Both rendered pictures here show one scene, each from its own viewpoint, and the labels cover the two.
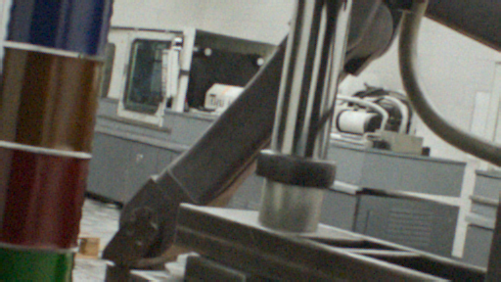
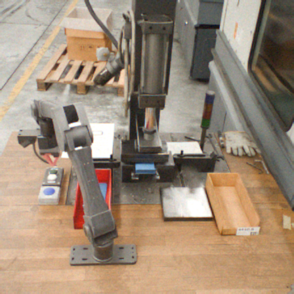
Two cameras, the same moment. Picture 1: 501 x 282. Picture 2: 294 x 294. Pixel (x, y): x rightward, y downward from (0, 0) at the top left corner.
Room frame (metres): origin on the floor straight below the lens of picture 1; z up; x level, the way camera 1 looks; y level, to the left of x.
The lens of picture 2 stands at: (1.64, 0.65, 1.80)
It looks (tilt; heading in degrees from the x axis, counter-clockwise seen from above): 34 degrees down; 215
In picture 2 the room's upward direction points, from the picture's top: 4 degrees clockwise
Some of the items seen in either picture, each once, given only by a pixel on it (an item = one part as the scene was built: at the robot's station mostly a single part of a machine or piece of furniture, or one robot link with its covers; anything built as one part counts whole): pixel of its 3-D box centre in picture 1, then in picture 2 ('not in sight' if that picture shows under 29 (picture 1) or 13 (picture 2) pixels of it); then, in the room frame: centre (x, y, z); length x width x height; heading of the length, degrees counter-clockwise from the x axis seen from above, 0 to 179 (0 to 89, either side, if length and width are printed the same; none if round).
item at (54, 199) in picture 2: not in sight; (50, 197); (1.03, -0.18, 0.90); 0.07 x 0.07 x 0.06; 41
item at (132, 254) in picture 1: (153, 236); (100, 230); (1.10, 0.13, 1.00); 0.09 x 0.06 x 0.06; 158
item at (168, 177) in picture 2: not in sight; (146, 167); (0.69, 0.00, 0.94); 0.20 x 0.10 x 0.07; 131
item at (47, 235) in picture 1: (33, 194); (207, 113); (0.41, 0.10, 1.10); 0.04 x 0.04 x 0.03
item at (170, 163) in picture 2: not in sight; (147, 158); (0.69, 0.00, 0.98); 0.20 x 0.10 x 0.01; 131
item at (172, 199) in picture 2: not in sight; (184, 203); (0.75, 0.22, 0.91); 0.17 x 0.16 x 0.02; 131
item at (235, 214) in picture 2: not in sight; (231, 202); (0.66, 0.35, 0.93); 0.25 x 0.13 x 0.08; 41
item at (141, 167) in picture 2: not in sight; (144, 160); (0.73, 0.02, 1.00); 0.15 x 0.07 x 0.03; 41
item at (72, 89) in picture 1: (47, 99); (208, 105); (0.41, 0.10, 1.14); 0.04 x 0.04 x 0.03
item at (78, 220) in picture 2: not in sight; (94, 197); (0.95, -0.04, 0.93); 0.25 x 0.12 x 0.06; 41
